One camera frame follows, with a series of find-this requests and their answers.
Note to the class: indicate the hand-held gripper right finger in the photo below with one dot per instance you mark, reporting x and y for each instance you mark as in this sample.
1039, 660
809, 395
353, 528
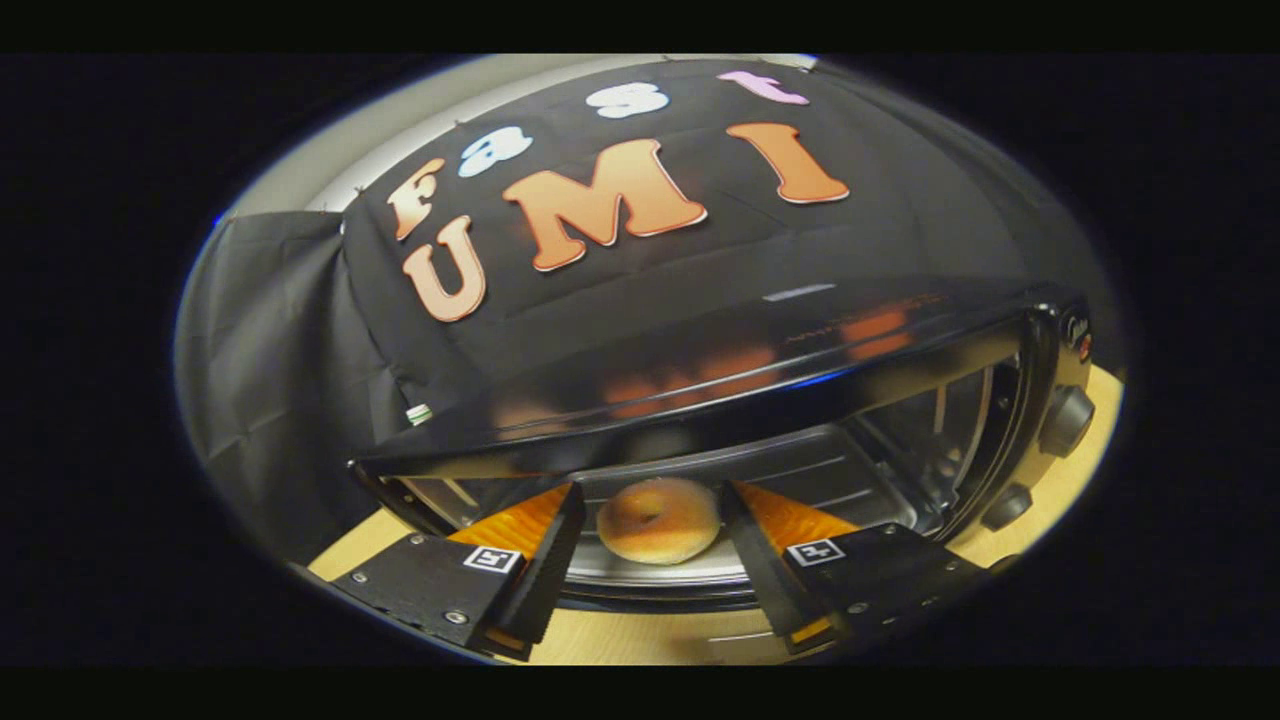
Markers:
760, 570

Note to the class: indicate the white bottle green label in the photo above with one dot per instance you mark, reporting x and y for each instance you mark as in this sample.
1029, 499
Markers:
418, 414

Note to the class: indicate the golden bagel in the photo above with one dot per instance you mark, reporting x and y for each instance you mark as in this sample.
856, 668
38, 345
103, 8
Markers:
660, 525

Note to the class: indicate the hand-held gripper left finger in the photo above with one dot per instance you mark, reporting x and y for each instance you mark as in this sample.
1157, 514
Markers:
550, 570

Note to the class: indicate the black toaster oven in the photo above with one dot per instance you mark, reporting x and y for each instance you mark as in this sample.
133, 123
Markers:
700, 350

